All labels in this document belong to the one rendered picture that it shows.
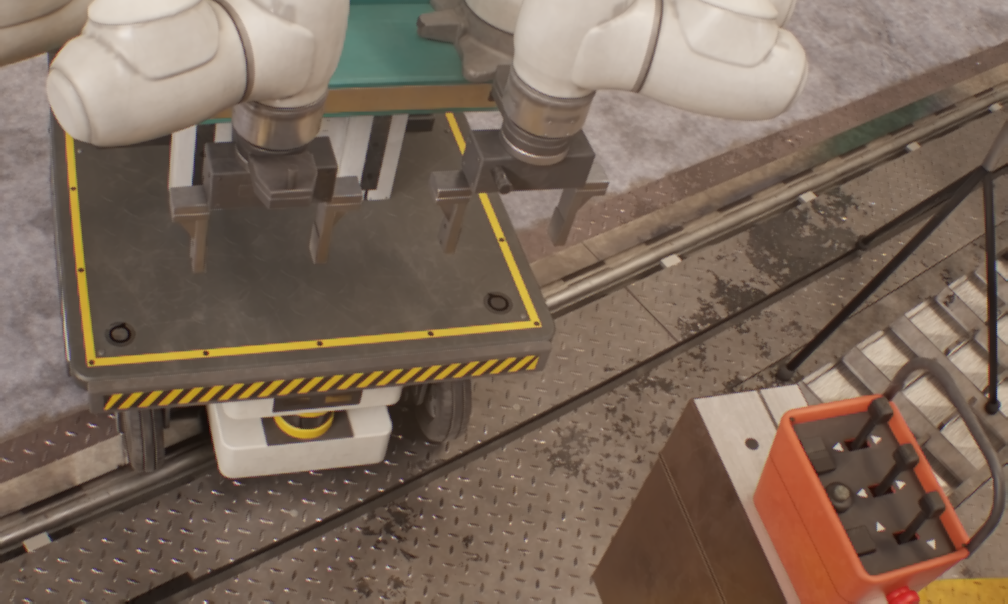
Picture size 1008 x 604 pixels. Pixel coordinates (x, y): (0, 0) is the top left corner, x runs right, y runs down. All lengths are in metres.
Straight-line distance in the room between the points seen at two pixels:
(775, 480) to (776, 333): 1.27
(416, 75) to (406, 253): 0.42
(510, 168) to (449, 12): 0.33
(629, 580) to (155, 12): 0.87
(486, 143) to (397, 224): 0.61
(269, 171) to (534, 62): 0.28
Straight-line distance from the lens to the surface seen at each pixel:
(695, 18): 1.23
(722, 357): 2.38
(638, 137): 2.76
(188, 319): 1.76
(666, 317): 2.40
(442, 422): 1.97
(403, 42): 1.60
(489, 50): 1.58
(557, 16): 1.21
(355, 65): 1.55
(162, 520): 1.94
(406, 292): 1.84
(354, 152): 1.88
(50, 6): 1.31
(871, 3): 3.68
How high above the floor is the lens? 1.65
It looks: 44 degrees down
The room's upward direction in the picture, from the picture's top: 18 degrees clockwise
